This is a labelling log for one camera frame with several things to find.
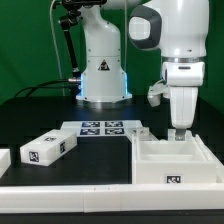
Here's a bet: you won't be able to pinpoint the white workspace border frame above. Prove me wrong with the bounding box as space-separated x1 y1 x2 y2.
0 133 224 214

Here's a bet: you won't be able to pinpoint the white cabinet body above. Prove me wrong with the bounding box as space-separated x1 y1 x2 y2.
132 136 217 184

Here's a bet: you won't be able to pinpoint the white cable at back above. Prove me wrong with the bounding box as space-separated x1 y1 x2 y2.
49 0 66 97

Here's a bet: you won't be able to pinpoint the white marker base plate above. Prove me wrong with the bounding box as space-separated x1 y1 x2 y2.
61 120 142 137

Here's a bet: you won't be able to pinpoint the black cables on table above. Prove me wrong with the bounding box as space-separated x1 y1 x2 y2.
13 78 83 98

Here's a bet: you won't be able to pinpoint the white cabinet top block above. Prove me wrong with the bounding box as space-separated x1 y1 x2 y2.
20 129 77 166

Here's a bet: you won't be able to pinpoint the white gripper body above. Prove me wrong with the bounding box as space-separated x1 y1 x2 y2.
162 62 205 129

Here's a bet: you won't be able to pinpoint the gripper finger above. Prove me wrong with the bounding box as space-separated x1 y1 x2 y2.
175 129 186 140

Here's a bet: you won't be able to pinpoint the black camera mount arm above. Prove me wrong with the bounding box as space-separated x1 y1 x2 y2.
53 0 107 79

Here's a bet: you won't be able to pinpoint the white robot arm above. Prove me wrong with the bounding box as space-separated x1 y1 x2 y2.
77 0 209 141

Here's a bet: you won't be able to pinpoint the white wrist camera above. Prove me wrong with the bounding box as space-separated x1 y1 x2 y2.
147 80 169 107

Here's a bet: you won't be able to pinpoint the white door panel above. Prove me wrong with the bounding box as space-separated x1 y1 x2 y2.
168 129 192 141
125 127 157 141

